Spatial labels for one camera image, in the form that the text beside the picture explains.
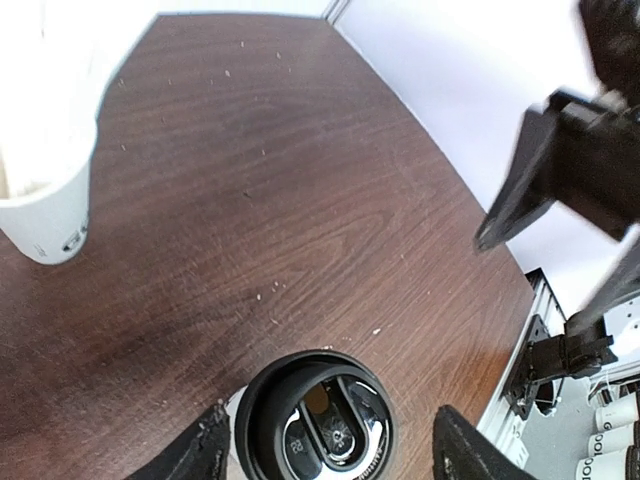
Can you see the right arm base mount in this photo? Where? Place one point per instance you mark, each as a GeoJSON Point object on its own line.
{"type": "Point", "coordinates": [544, 358]}

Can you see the right aluminium frame post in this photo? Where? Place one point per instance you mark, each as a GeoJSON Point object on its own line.
{"type": "Point", "coordinates": [334, 10]}

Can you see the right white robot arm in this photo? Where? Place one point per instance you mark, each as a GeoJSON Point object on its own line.
{"type": "Point", "coordinates": [612, 33]}

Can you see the white straw holder cup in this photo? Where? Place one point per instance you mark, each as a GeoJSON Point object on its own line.
{"type": "Point", "coordinates": [52, 77]}

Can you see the aluminium front rail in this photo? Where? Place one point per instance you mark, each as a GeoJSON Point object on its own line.
{"type": "Point", "coordinates": [498, 423]}

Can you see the black plastic cup lid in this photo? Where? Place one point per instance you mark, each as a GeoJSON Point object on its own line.
{"type": "Point", "coordinates": [316, 414]}

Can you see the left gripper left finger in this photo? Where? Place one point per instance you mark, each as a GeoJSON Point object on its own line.
{"type": "Point", "coordinates": [200, 452]}

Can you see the background paper cups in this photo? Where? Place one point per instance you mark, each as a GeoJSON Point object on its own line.
{"type": "Point", "coordinates": [613, 451]}

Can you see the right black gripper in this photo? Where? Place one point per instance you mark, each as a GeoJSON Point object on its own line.
{"type": "Point", "coordinates": [586, 156]}

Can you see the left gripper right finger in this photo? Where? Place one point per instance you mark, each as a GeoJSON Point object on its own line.
{"type": "Point", "coordinates": [461, 452]}

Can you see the white paper coffee cup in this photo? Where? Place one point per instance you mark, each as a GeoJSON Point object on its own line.
{"type": "Point", "coordinates": [234, 468]}

